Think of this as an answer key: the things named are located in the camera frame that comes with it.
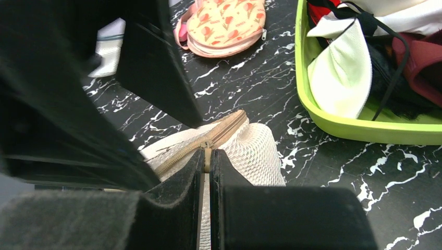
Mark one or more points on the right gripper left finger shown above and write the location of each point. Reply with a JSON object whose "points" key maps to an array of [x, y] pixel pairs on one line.
{"points": [[114, 220]]}

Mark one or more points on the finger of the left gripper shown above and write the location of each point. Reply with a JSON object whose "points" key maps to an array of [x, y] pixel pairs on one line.
{"points": [[51, 132], [150, 65]]}

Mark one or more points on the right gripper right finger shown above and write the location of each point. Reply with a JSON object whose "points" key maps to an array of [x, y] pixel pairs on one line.
{"points": [[290, 220]]}

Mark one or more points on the white mesh laundry bag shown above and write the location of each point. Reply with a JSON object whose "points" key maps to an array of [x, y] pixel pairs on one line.
{"points": [[250, 148]]}

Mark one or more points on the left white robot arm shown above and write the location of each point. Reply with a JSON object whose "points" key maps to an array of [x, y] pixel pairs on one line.
{"points": [[108, 48]]}

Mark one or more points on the pink floral laundry bag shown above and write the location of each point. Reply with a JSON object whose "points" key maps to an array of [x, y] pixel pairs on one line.
{"points": [[221, 28]]}

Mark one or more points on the pale green bra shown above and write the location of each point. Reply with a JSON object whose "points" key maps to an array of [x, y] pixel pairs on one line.
{"points": [[340, 76]]}

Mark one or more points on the dark red bra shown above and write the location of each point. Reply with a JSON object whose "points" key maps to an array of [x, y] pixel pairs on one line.
{"points": [[423, 67]]}

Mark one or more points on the red garment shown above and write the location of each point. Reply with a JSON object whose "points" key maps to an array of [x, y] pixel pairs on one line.
{"points": [[317, 9]]}

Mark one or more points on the green plastic basket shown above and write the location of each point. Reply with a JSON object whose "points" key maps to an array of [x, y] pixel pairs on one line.
{"points": [[387, 128]]}

